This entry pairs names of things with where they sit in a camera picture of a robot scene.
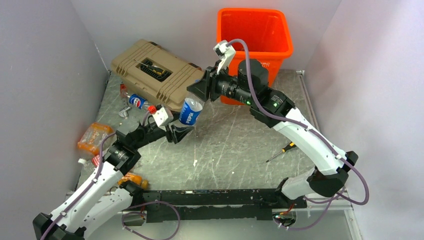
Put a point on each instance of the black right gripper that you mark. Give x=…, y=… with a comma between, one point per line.
x=209, y=82

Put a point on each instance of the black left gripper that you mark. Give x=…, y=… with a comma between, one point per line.
x=177, y=133

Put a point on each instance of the pepsi bottle large blue label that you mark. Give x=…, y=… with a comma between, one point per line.
x=191, y=109

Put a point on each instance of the large orange bottle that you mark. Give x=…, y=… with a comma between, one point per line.
x=89, y=144

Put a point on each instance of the red label clear bottle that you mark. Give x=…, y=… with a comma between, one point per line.
x=94, y=160

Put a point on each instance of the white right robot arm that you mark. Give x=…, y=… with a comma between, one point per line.
x=274, y=109

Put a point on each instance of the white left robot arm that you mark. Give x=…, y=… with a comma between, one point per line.
x=89, y=206

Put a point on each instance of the orange plastic bin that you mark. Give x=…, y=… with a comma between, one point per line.
x=265, y=31

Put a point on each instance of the screwdriver in toolbox lid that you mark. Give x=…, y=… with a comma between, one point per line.
x=154, y=71

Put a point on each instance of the tan plastic toolbox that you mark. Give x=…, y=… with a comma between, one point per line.
x=171, y=92

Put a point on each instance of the yellow black screwdriver on table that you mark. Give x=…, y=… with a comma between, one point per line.
x=288, y=147

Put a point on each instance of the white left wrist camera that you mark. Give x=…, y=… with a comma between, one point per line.
x=161, y=115

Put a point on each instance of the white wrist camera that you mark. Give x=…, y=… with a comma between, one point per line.
x=161, y=115
x=225, y=53

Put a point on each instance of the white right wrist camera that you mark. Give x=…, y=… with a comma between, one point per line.
x=225, y=53

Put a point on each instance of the red handled pliers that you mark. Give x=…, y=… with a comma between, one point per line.
x=123, y=87

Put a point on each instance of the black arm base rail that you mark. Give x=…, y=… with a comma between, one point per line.
x=213, y=204

